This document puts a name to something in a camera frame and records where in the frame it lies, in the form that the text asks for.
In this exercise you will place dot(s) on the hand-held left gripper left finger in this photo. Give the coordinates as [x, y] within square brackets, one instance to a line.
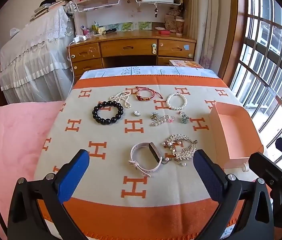
[74, 175]

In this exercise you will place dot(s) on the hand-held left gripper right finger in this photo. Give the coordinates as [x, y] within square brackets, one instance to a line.
[207, 177]

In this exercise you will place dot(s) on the pink cardboard box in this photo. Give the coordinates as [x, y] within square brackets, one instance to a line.
[240, 140]

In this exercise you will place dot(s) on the gold pearl safety pin brooch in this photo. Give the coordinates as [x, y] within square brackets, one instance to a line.
[159, 120]

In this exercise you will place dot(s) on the small pearl earring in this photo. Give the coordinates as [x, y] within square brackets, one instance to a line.
[182, 164]
[167, 160]

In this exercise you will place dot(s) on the gold leaf hair comb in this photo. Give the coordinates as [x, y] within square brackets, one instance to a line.
[178, 142]

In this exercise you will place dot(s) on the orange beige letter-print blanket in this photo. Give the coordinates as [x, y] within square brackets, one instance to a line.
[106, 120]

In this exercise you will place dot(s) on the pink fluffy bedding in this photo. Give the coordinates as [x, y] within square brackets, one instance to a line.
[11, 142]

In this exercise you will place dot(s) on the dark flower brooch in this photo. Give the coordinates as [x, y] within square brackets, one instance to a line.
[154, 116]

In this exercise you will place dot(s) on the round pearl brooch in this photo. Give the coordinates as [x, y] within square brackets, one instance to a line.
[136, 113]

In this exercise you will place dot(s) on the window with metal grille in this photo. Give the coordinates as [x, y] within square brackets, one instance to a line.
[268, 55]

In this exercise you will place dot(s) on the pale blue leaf-print sheet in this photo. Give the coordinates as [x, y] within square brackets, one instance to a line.
[111, 71]

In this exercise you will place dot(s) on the orange magazine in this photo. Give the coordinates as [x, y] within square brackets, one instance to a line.
[185, 64]

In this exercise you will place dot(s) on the white charger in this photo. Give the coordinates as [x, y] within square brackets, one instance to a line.
[79, 39]

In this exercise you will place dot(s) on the green hook sticker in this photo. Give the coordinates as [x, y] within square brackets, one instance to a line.
[154, 48]

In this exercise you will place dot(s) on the pen holder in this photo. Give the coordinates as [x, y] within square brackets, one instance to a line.
[95, 28]

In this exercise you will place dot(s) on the black flashlight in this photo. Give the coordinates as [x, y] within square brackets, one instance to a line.
[109, 31]

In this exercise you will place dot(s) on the pale floral curtain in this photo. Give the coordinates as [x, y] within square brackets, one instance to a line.
[203, 25]

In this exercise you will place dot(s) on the wooden desk with drawers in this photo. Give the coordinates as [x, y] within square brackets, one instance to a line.
[128, 33]

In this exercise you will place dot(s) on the red flat box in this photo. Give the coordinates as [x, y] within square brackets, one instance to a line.
[164, 32]

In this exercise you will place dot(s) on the flower picture strip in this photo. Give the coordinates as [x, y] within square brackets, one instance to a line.
[127, 26]

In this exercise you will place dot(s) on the stack of books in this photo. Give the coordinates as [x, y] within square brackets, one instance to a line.
[43, 8]

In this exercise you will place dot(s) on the wooden bookshelf hutch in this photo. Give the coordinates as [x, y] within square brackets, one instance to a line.
[131, 12]

